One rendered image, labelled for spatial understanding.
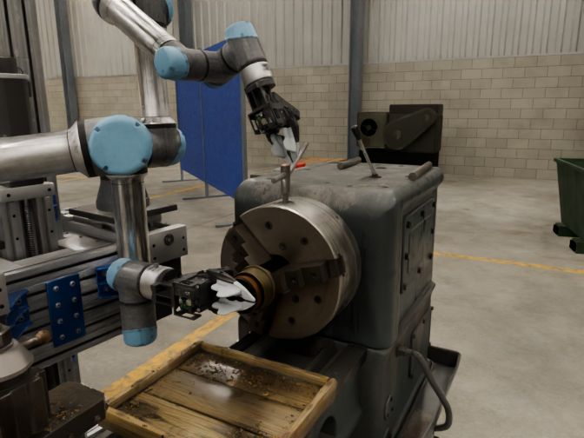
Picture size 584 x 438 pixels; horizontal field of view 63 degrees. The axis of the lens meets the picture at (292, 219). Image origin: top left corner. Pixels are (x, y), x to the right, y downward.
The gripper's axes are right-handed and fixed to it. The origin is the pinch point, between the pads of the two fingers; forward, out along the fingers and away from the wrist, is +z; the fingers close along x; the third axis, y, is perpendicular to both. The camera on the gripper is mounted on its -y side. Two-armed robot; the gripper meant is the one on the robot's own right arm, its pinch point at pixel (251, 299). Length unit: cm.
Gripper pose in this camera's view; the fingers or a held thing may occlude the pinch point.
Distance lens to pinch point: 94.0
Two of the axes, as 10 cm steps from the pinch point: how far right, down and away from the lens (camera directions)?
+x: -0.1, -9.7, -2.3
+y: -5.0, 2.0, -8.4
